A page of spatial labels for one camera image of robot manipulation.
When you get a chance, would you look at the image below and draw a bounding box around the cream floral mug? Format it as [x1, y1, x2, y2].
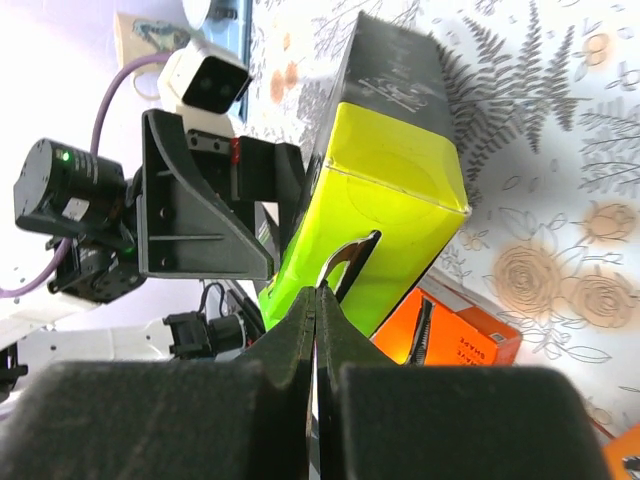
[114, 12, 191, 69]

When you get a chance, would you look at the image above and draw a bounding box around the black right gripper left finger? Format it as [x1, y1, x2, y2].
[1, 287, 316, 479]

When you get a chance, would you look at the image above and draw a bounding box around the orange Gillette razor box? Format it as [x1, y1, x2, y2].
[603, 424, 640, 480]
[372, 287, 522, 366]

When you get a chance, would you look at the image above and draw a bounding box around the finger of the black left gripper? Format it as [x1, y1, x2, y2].
[231, 136, 305, 250]

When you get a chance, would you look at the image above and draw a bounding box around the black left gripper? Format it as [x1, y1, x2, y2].
[13, 109, 274, 304]

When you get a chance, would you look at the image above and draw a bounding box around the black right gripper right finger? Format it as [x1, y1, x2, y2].
[316, 286, 609, 479]

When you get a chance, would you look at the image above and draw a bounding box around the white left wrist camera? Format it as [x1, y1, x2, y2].
[157, 37, 251, 138]

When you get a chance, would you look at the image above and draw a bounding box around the floral table mat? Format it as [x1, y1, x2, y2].
[249, 1, 639, 437]

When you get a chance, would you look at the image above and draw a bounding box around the black green razor box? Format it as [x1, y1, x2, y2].
[259, 13, 470, 336]

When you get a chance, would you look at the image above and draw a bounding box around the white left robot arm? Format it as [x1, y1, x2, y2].
[1, 109, 304, 396]

